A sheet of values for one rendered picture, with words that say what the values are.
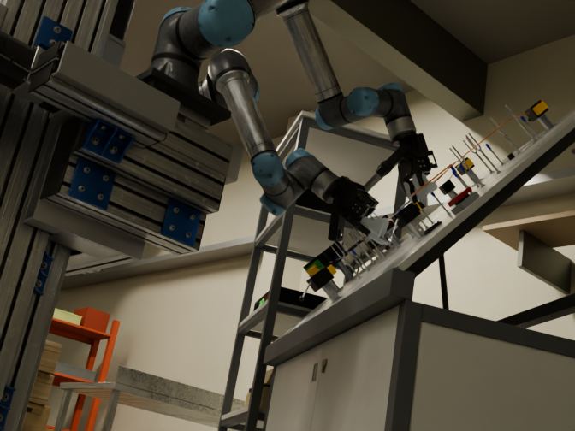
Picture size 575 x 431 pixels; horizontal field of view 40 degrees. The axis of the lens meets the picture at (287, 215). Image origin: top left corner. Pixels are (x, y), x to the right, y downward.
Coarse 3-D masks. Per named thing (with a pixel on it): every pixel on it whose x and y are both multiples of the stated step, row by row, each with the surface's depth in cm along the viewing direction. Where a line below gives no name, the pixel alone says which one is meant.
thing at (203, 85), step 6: (252, 78) 225; (198, 84) 229; (204, 84) 227; (210, 84) 225; (252, 84) 226; (204, 90) 227; (210, 90) 225; (216, 90) 225; (252, 90) 227; (258, 90) 232; (210, 96) 226; (216, 96) 225; (222, 96) 225; (258, 96) 232; (216, 102) 226; (222, 102) 227
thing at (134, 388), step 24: (72, 384) 469; (96, 384) 448; (120, 384) 435; (144, 384) 445; (168, 384) 456; (144, 408) 507; (168, 408) 481; (192, 408) 464; (216, 408) 476; (240, 408) 488
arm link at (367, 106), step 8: (360, 88) 207; (368, 88) 209; (352, 96) 209; (360, 96) 207; (368, 96) 206; (376, 96) 208; (384, 96) 211; (344, 104) 214; (352, 104) 209; (360, 104) 207; (368, 104) 206; (376, 104) 208; (384, 104) 210; (392, 104) 213; (344, 112) 214; (352, 112) 210; (360, 112) 208; (368, 112) 208; (376, 112) 210; (384, 112) 212; (352, 120) 215
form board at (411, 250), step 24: (528, 144) 254; (552, 144) 194; (504, 168) 220; (480, 192) 198; (432, 216) 276; (456, 216) 180; (408, 240) 242; (432, 240) 177; (384, 264) 215; (408, 264) 173; (312, 312) 269
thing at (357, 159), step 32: (320, 128) 321; (352, 128) 321; (320, 160) 355; (352, 160) 349; (288, 224) 302; (320, 224) 320; (256, 256) 353; (288, 256) 358; (256, 320) 311; (288, 320) 312; (256, 384) 280; (224, 416) 321; (256, 416) 276
